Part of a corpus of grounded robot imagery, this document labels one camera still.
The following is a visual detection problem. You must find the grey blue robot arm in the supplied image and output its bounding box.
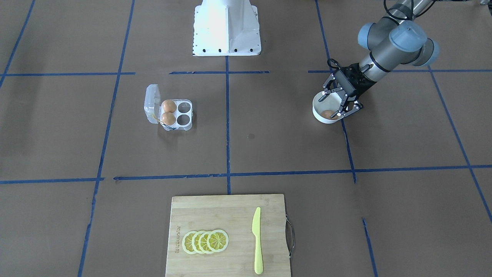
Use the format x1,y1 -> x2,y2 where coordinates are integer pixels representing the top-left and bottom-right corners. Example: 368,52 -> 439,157
312,0 -> 440,124

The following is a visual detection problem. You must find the brown egg in box rear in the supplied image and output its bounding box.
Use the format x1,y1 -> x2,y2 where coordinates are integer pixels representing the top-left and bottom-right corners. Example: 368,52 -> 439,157
161,99 -> 177,113

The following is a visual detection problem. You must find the yellow plastic knife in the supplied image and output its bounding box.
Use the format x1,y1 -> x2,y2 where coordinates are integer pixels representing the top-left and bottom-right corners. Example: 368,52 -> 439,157
251,207 -> 264,275

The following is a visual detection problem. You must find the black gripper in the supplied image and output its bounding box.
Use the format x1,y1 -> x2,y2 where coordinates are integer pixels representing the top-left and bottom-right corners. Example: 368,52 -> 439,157
318,64 -> 374,118

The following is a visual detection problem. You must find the brown egg from bowl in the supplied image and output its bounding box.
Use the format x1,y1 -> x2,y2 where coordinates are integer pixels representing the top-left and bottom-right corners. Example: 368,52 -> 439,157
321,110 -> 339,120

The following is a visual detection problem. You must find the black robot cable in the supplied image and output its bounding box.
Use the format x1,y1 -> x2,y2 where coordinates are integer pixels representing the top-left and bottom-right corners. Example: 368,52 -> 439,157
384,0 -> 417,21

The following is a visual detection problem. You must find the brown egg in box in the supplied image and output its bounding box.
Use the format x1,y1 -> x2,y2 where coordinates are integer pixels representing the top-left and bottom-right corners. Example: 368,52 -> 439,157
160,112 -> 177,126
161,99 -> 177,113

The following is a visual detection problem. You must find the brown egg in box front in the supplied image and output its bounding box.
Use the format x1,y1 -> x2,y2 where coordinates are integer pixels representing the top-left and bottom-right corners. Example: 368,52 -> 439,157
160,112 -> 177,126

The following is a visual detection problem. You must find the white bowl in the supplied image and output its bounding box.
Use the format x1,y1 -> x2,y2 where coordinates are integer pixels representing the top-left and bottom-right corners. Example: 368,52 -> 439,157
312,91 -> 343,124

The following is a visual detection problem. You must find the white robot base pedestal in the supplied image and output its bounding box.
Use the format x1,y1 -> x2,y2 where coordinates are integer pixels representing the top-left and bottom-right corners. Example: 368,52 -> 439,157
192,0 -> 262,57

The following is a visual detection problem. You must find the lemon slice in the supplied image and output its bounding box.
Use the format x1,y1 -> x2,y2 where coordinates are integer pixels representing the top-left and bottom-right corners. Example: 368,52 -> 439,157
191,231 -> 205,254
198,231 -> 215,254
209,229 -> 229,253
181,231 -> 198,255

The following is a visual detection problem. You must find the clear plastic egg box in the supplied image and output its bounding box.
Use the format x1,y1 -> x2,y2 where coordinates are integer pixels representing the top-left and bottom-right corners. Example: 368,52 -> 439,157
143,84 -> 193,131

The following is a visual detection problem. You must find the wooden cutting board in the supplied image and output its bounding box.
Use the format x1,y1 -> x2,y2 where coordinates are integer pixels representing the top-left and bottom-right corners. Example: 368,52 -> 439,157
165,194 -> 291,277

